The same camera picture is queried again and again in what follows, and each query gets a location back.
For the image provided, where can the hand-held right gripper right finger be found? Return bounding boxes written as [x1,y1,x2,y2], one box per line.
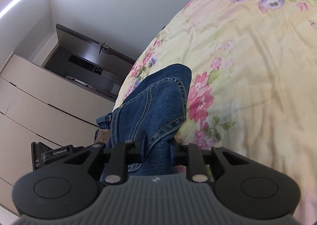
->
[170,139,249,183]

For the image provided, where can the dark wooden door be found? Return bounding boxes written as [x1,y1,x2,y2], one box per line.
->
[44,24,137,99]

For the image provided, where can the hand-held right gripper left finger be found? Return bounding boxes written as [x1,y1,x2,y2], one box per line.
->
[63,130,147,186]

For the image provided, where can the beige wardrobe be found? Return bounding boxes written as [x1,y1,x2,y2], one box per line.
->
[0,53,117,217]

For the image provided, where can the floral yellow blanket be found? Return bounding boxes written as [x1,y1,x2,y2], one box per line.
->
[112,0,317,224]

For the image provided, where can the blue denim pants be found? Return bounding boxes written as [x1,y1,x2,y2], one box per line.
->
[94,64,192,182]

